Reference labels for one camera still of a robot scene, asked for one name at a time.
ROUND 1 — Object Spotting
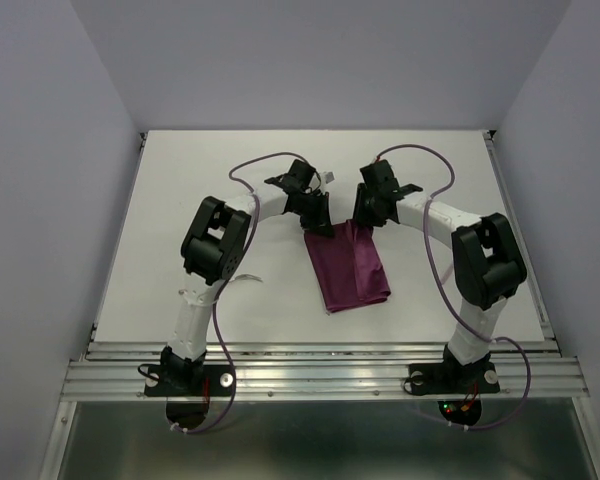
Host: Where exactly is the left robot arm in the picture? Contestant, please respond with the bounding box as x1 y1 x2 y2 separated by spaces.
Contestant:
153 153 334 394

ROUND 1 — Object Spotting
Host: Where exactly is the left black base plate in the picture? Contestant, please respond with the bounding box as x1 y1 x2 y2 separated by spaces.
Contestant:
137 363 236 398

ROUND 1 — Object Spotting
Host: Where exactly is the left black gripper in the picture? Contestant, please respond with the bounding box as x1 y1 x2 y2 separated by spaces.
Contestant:
295 192 334 239

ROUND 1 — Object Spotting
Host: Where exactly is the purple cloth napkin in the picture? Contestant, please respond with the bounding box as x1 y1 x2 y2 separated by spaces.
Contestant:
304 220 391 314

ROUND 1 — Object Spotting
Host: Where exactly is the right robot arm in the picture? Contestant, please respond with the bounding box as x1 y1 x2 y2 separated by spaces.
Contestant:
353 160 527 396

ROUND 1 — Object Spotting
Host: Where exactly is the aluminium rail frame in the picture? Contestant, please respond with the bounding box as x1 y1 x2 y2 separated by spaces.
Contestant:
39 129 600 480

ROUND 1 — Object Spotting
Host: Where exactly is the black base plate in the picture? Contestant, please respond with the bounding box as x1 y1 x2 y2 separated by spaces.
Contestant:
137 363 236 398
402 363 500 396

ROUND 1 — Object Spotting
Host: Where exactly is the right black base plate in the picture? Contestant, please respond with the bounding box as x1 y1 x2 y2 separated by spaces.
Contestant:
402 363 500 396

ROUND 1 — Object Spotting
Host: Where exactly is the pink handled knife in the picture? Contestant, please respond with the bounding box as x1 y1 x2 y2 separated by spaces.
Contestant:
440 264 454 285

